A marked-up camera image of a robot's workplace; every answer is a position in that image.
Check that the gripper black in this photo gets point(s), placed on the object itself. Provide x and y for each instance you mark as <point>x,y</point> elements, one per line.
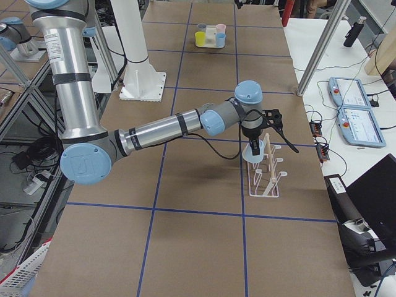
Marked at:
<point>251,134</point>

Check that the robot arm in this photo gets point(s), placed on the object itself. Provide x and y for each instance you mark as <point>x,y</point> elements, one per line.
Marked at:
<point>90,150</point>

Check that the pink plastic cup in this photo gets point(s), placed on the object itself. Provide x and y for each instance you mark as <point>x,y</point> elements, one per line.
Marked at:
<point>220,28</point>

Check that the yellow plastic cup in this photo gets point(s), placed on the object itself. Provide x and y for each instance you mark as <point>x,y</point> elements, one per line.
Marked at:
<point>200,39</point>

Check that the grey plastic cup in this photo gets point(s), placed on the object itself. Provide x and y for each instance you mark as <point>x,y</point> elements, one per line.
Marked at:
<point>201,27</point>

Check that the teach pendant far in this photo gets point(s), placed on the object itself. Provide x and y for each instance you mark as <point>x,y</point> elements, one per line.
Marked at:
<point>346,91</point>

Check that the teach pendant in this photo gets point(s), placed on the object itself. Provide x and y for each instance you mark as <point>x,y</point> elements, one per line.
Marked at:
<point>346,91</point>
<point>360,128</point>

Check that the teach pendant near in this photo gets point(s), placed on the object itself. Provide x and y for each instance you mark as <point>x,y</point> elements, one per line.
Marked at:
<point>360,128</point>

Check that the cream plastic tray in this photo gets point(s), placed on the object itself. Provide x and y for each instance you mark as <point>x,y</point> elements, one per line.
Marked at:
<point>210,37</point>

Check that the black laptop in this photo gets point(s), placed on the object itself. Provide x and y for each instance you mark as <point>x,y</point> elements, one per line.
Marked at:
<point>373,194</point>

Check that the red cylinder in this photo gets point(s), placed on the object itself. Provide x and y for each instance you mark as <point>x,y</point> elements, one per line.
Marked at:
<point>289,4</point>

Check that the black bottle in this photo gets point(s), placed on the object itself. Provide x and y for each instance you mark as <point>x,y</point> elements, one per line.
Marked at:
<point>354,32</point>

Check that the white wire cup rack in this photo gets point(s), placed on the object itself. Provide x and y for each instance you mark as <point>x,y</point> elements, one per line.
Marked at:
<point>262,175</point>

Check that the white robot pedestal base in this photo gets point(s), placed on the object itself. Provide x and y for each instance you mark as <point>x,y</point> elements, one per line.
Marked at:
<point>141,81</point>

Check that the aluminium frame post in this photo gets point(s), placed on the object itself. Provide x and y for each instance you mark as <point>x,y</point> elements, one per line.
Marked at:
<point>324,40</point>

